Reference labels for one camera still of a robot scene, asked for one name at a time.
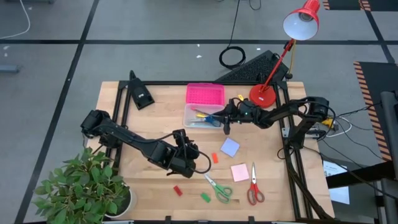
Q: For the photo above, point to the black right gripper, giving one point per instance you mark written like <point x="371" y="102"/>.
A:
<point x="230" y="115"/>

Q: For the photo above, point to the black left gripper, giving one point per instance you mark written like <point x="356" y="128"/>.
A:
<point x="183" y="155"/>

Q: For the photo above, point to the yellow pen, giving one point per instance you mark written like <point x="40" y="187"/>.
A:
<point x="201" y="115"/>

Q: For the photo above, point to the orange eraser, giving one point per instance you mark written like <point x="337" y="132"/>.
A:
<point x="214" y="157"/>

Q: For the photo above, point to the teal pen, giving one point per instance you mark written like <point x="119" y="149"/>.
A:
<point x="196" y="123"/>

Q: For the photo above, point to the grey pen with pink end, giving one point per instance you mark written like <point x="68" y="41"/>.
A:
<point x="196" y="109"/>

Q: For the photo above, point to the lilac sticky note pad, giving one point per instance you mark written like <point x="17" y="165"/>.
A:
<point x="230" y="147"/>

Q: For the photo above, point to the red eraser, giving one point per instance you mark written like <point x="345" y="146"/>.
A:
<point x="178" y="190"/>

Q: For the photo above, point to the green eraser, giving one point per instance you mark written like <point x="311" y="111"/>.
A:
<point x="205" y="198"/>

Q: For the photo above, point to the pink sticky note pad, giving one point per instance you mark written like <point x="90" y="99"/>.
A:
<point x="239" y="172"/>

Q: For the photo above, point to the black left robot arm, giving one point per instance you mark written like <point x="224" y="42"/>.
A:
<point x="124" y="137"/>

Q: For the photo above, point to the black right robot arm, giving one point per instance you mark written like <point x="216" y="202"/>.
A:
<point x="280" y="113"/>

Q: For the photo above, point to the red desk lamp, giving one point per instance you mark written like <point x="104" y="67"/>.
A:
<point x="262" y="96"/>

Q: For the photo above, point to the black keyboard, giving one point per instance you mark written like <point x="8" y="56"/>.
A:
<point x="255" y="70"/>

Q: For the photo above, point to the black arched stand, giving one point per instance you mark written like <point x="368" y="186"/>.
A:
<point x="141" y="93"/>

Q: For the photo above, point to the green plant in white pot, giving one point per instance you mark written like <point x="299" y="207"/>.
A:
<point x="84" y="186"/>

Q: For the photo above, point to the white paper sheet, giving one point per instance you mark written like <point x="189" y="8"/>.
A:
<point x="340" y="195"/>

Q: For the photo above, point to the black metal beam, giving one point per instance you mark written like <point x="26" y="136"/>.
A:
<point x="367" y="174"/>

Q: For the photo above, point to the black hazard striped floor mat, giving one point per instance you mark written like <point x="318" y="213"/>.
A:
<point x="348" y="3"/>
<point x="382" y="81"/>

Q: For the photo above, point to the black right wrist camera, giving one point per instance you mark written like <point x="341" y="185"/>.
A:
<point x="247" y="113"/>

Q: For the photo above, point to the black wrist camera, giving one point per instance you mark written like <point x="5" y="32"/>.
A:
<point x="247" y="113"/>
<point x="163" y="155"/>

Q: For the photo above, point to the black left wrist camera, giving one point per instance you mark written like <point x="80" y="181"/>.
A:
<point x="163" y="155"/>

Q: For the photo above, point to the pale metal bracket plate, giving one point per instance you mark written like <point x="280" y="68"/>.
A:
<point x="287" y="132"/>

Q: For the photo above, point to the grey metal post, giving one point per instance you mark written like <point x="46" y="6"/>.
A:
<point x="388" y="140"/>

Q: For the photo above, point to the grey floor bracket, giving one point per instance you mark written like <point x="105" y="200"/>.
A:
<point x="9" y="68"/>

